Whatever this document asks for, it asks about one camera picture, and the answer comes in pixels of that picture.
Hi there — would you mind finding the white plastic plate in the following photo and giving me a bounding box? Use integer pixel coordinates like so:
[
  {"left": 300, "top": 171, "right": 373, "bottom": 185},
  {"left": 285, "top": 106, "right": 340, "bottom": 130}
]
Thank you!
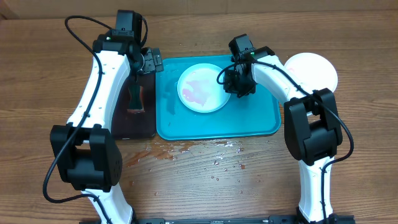
[{"left": 284, "top": 52, "right": 338, "bottom": 92}]

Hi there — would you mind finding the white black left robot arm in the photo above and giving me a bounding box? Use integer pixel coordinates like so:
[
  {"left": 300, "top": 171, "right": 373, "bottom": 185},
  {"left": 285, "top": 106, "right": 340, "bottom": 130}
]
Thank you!
[{"left": 43, "top": 40, "right": 163, "bottom": 223}]

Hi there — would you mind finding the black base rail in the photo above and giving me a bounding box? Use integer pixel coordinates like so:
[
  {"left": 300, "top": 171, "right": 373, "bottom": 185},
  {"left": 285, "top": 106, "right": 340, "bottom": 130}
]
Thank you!
[{"left": 79, "top": 214, "right": 356, "bottom": 224}]

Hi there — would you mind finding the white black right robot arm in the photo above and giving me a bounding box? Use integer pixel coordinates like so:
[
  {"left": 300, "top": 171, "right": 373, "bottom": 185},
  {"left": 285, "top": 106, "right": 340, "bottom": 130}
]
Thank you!
[{"left": 216, "top": 53, "right": 354, "bottom": 223}]

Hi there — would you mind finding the green pink sponge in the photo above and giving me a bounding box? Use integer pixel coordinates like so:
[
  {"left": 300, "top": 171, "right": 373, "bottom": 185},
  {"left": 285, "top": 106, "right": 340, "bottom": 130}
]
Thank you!
[{"left": 127, "top": 85, "right": 145, "bottom": 114}]

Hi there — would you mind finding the black rectangular tray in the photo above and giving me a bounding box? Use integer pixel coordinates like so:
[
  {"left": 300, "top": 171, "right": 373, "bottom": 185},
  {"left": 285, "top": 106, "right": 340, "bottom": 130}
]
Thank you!
[{"left": 111, "top": 74, "right": 156, "bottom": 139}]

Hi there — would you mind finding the light blue plastic plate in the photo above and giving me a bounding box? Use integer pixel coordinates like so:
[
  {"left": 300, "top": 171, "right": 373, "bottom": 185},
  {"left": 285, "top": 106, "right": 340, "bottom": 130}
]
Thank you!
[{"left": 177, "top": 63, "right": 231, "bottom": 113}]

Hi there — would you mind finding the teal plastic serving tray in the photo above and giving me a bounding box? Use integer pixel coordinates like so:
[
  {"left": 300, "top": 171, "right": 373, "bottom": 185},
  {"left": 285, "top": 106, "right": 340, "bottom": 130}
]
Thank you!
[{"left": 155, "top": 55, "right": 281, "bottom": 140}]

